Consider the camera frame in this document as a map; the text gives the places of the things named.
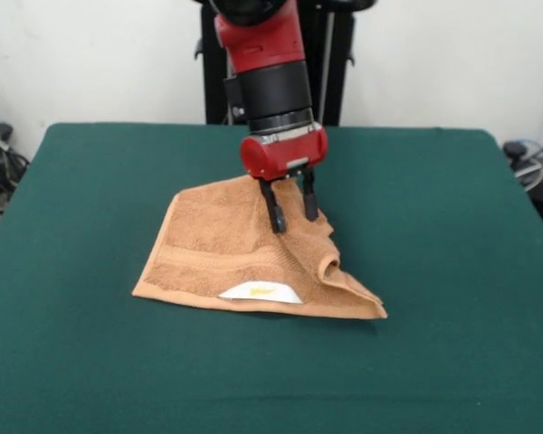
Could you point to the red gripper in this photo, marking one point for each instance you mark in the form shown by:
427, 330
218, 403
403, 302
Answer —
285, 153

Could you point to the orange terry towel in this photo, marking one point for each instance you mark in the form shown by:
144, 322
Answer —
217, 253

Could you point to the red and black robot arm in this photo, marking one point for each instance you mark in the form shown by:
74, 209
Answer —
267, 54

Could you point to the dark green table cloth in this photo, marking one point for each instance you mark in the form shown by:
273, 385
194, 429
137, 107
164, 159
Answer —
95, 352

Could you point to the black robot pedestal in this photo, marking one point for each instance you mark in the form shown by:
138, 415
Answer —
335, 68

